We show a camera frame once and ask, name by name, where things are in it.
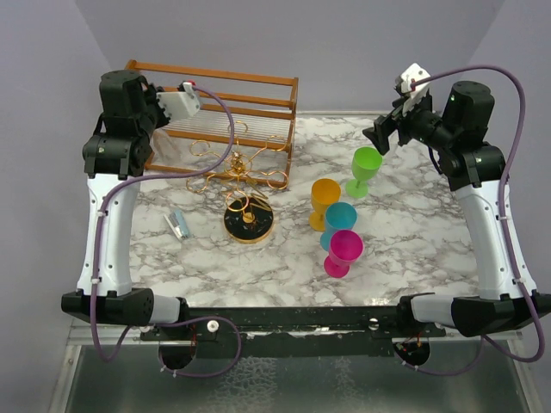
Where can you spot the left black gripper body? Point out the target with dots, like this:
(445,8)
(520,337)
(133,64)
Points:
(156,115)

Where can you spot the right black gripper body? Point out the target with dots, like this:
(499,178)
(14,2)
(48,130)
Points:
(420,123)

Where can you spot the clear wine glass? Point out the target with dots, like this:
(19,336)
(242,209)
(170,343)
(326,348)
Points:
(165,146)

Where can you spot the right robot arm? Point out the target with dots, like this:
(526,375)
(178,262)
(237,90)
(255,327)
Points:
(507,298)

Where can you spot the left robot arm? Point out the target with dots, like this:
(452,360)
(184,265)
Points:
(114,159)

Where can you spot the wooden dish rack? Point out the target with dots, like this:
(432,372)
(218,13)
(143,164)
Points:
(261,109)

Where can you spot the green plastic goblet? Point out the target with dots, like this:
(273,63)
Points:
(365,165)

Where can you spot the small blue white packet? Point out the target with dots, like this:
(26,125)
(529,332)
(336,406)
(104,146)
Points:
(177,224)

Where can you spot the orange plastic goblet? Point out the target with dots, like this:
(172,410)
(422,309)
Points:
(324,193)

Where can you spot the blue plastic goblet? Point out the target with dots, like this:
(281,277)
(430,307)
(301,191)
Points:
(338,216)

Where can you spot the pink plastic goblet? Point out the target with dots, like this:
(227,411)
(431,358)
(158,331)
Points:
(345,247)

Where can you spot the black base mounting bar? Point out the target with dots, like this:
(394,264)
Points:
(281,332)

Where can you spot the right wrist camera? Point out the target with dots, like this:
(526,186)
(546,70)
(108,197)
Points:
(406,86)

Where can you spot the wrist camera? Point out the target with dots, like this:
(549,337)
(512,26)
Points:
(406,86)
(181,104)

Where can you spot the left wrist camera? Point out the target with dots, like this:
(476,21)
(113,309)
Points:
(181,104)

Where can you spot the gold wire wine glass rack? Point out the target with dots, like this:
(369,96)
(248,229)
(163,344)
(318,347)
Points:
(248,217)

